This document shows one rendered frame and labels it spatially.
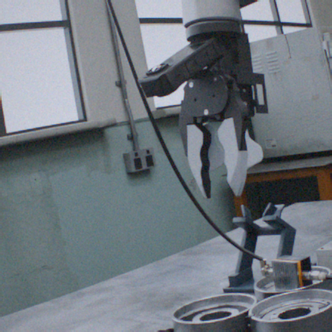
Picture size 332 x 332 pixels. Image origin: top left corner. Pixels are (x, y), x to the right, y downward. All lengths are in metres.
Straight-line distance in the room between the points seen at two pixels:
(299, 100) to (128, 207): 1.01
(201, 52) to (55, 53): 1.99
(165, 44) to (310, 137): 0.88
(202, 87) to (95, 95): 1.96
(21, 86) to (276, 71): 1.31
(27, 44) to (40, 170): 0.56
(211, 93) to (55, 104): 1.93
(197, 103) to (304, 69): 2.30
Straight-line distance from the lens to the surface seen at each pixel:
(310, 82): 3.02
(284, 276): 0.77
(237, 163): 0.72
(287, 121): 3.12
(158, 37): 3.14
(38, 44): 2.65
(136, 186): 2.76
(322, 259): 0.90
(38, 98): 2.59
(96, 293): 1.08
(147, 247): 2.79
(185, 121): 0.77
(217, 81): 0.73
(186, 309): 0.77
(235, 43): 0.78
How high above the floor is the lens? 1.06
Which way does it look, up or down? 3 degrees down
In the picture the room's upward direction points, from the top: 11 degrees counter-clockwise
